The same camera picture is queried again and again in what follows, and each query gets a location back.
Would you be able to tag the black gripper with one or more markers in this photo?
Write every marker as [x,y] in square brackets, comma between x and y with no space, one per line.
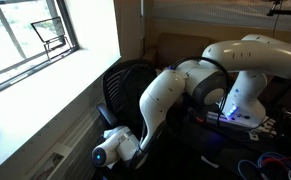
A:
[109,141]

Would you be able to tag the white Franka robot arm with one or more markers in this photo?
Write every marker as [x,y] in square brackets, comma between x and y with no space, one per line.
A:
[251,56]

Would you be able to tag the black mesh office chair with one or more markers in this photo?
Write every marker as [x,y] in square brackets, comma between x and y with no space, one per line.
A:
[118,90]

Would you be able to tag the black robot table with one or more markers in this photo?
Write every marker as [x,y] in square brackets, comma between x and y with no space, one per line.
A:
[211,150]

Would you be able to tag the white tape strip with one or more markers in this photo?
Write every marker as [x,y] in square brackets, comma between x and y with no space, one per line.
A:
[210,162]

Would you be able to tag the black framed glass stand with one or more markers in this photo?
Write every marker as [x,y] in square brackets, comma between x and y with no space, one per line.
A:
[50,31]

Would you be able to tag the white textured bed mattress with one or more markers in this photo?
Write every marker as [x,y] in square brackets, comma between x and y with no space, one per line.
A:
[218,11]

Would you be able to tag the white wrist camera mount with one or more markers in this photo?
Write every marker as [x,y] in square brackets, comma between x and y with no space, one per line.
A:
[115,133]

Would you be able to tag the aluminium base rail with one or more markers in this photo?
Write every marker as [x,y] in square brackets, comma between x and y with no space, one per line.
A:
[238,121]

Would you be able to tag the black camera stand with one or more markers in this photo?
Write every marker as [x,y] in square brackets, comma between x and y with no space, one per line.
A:
[285,11]

